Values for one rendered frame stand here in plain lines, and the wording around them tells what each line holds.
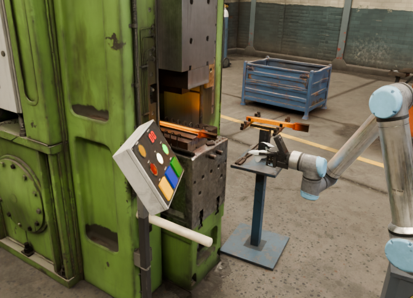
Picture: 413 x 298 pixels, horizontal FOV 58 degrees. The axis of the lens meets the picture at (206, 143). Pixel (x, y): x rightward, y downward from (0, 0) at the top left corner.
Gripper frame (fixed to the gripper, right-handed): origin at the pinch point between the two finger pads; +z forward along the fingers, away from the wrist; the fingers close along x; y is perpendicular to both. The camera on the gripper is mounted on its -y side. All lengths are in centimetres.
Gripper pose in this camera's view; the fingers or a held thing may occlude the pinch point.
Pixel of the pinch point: (254, 145)
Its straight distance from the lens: 194.1
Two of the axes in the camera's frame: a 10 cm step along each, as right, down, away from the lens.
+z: -8.5, -2.2, 4.8
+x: 5.3, -3.0, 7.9
